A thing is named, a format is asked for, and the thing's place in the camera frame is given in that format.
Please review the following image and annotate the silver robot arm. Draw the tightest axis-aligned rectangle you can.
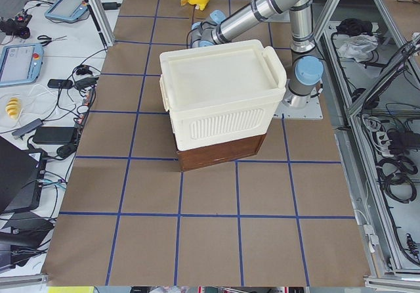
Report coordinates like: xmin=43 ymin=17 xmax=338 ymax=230
xmin=186 ymin=0 xmax=324 ymax=109

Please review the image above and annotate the dark wooden cabinet shell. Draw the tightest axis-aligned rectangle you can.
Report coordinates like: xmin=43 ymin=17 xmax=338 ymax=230
xmin=177 ymin=134 xmax=266 ymax=171

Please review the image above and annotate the cream plastic storage box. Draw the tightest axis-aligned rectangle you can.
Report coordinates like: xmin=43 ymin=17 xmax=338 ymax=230
xmin=159 ymin=39 xmax=287 ymax=151

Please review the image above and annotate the black power adapter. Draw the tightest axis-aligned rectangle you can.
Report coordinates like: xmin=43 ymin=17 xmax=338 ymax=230
xmin=33 ymin=126 xmax=76 ymax=145

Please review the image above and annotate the blue teach pendant far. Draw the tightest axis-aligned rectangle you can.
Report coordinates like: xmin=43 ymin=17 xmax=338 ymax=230
xmin=44 ymin=0 xmax=88 ymax=23

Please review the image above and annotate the blue teach pendant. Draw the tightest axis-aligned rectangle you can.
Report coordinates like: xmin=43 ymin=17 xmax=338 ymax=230
xmin=44 ymin=0 xmax=88 ymax=23
xmin=1 ymin=43 xmax=44 ymax=87

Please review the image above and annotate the black laptop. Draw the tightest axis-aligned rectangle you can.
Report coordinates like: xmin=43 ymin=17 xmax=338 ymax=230
xmin=1 ymin=138 xmax=47 ymax=214

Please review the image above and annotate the yellow toy on desk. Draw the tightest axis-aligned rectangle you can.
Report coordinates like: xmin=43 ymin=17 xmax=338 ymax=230
xmin=5 ymin=97 xmax=22 ymax=120

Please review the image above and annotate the blue teach pendant near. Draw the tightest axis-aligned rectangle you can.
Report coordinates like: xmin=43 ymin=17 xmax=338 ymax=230
xmin=1 ymin=43 xmax=44 ymax=87

